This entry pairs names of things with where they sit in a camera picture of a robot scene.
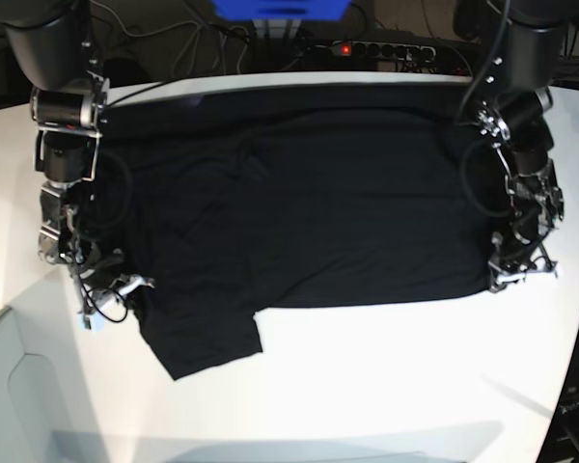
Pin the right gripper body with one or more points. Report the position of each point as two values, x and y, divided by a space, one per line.
96 300

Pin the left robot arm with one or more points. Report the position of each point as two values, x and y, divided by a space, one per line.
520 44

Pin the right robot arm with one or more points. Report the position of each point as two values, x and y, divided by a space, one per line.
53 43

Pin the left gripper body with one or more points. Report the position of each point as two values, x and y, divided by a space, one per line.
504 273

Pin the black power strip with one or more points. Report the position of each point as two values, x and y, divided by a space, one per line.
386 51

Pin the blue plastic box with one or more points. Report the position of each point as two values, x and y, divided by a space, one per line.
320 10

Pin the black T-shirt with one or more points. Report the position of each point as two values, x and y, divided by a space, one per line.
305 197

